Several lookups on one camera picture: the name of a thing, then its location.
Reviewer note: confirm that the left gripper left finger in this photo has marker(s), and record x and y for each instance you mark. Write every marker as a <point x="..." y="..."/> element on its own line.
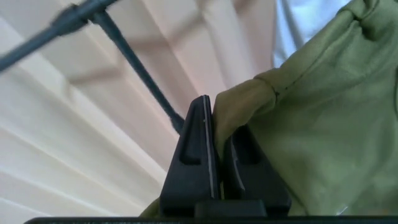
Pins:
<point x="189" y="174"/>

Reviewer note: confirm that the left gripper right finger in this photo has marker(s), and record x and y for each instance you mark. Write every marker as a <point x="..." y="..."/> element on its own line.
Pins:
<point x="255" y="180"/>

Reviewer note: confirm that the green garment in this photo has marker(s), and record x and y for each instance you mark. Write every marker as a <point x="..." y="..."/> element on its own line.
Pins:
<point x="326" y="124"/>

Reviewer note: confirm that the black clothes rack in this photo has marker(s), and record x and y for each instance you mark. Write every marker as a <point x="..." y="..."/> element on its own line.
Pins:
<point x="133" y="59"/>

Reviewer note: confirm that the pale grey shorts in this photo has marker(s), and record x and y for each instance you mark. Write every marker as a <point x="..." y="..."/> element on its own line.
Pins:
<point x="295" y="21"/>

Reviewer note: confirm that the beige curtain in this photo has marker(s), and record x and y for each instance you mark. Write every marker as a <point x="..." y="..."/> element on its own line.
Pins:
<point x="77" y="124"/>

